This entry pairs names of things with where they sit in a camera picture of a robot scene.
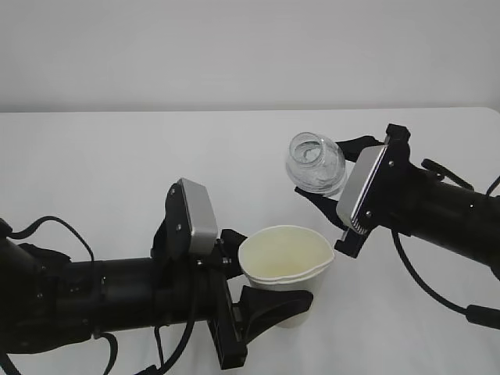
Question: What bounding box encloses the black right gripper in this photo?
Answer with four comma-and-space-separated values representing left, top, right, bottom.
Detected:
294, 123, 410, 258

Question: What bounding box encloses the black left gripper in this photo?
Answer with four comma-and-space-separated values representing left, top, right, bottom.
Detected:
197, 229, 313, 370

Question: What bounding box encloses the clear water bottle green label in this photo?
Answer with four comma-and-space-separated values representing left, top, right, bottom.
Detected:
285, 132, 347, 197

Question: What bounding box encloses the white paper cup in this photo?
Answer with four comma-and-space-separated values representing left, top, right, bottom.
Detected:
237, 224, 336, 330

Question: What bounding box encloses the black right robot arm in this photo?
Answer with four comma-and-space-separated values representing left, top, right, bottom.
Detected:
295, 123, 499, 275

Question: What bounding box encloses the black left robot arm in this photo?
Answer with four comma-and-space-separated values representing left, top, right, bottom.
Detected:
1, 220, 313, 374

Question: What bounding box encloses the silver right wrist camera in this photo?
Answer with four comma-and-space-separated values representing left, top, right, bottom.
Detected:
336, 145, 388, 235

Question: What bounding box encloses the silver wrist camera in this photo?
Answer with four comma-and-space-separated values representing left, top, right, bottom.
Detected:
336, 145, 388, 235
150, 177, 219, 266

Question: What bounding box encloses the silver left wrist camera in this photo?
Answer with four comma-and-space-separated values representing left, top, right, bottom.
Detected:
150, 177, 219, 266

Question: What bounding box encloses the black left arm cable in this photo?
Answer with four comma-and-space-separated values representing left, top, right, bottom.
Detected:
0, 215, 196, 375

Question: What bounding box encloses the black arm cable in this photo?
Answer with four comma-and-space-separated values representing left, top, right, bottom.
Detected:
0, 215, 196, 375
390, 158, 500, 329

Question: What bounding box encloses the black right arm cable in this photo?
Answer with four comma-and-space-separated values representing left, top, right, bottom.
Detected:
390, 158, 500, 329

